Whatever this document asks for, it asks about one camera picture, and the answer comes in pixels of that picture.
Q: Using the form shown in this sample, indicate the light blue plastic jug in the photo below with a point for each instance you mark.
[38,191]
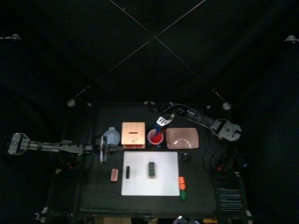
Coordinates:
[112,136]

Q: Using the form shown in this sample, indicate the copper wooden box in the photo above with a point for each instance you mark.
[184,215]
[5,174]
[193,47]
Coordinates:
[132,134]

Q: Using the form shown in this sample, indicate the pink square tray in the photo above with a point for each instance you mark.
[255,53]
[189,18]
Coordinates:
[181,138]

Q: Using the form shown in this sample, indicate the small black round object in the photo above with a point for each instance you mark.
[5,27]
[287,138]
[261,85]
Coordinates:
[184,156]

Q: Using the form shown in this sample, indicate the dark green sushi roll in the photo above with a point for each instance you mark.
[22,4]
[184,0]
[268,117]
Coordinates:
[151,169]

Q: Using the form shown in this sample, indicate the white cutting board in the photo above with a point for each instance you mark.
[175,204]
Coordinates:
[151,173]

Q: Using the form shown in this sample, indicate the silver table corner bracket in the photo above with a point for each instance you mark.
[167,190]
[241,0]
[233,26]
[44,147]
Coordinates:
[70,102]
[225,106]

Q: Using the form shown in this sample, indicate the pink salmon sushi toy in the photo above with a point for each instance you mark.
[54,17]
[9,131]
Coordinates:
[113,175]

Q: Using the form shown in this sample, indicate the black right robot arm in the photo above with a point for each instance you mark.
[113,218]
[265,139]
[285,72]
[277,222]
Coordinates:
[217,126]

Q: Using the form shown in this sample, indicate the black label plate white text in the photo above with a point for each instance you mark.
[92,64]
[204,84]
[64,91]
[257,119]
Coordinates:
[229,199]

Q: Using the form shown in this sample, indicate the red cup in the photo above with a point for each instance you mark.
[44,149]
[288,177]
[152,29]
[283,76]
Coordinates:
[155,138]

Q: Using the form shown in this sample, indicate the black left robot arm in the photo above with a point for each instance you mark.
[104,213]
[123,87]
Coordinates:
[46,146]

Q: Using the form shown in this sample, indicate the blue white slotted spatula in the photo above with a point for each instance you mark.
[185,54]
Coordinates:
[163,120]

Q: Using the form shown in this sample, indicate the orange toy carrot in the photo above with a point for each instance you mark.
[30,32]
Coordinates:
[181,186]

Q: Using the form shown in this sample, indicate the black toy knife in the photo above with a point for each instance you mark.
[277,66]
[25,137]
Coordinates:
[127,172]

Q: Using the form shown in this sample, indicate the silver frame clamp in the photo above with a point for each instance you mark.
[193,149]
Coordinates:
[291,38]

